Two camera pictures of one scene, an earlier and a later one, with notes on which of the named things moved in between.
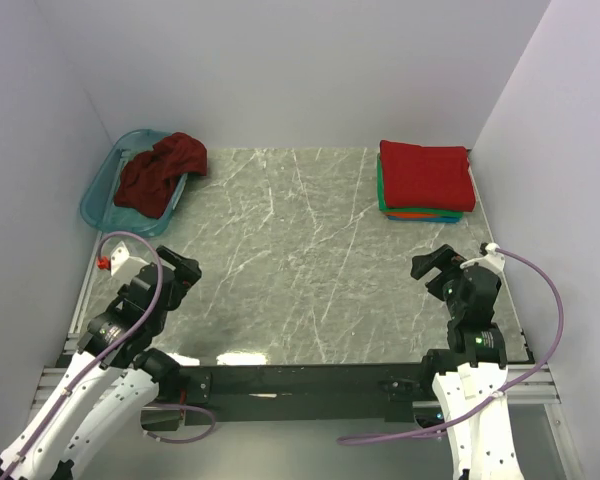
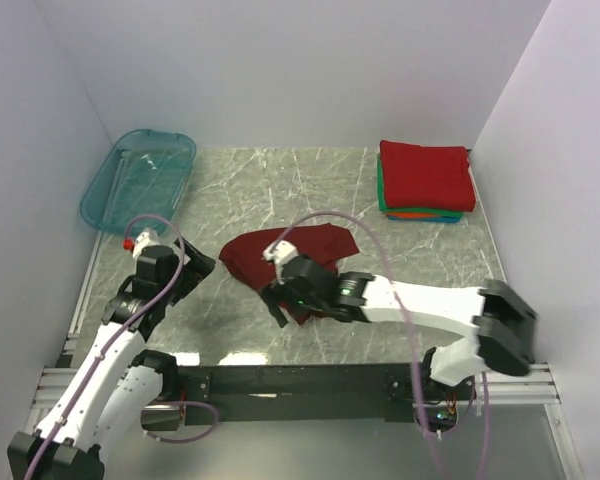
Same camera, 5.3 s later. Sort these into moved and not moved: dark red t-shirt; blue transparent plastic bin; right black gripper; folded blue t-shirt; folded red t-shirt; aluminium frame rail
Moved: right black gripper; dark red t-shirt
Not moved: blue transparent plastic bin; folded red t-shirt; folded blue t-shirt; aluminium frame rail
